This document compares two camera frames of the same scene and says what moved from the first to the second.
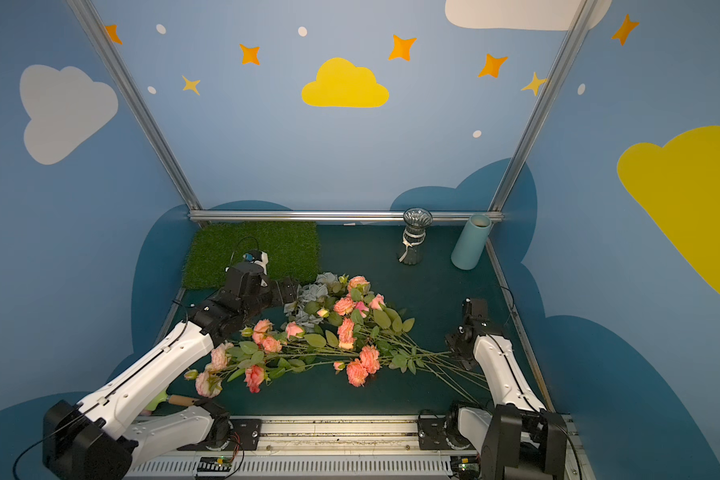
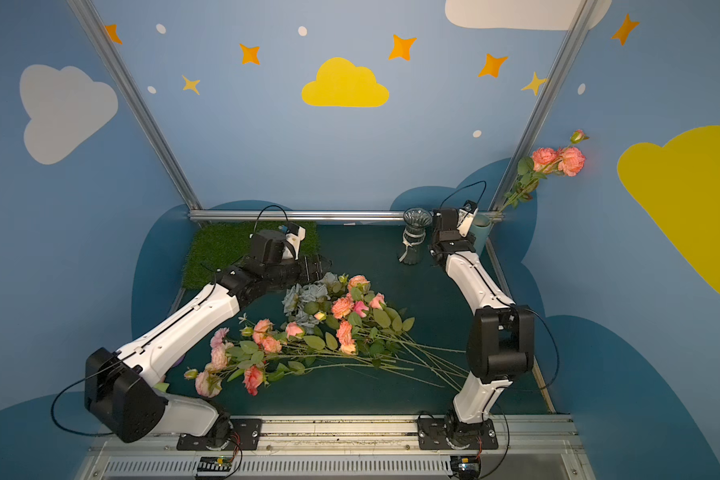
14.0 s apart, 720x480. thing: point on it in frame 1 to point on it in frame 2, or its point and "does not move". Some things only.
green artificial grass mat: [292, 249] does not move
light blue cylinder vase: [471, 242] does not move
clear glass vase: [416, 220] does not move
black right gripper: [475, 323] to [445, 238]
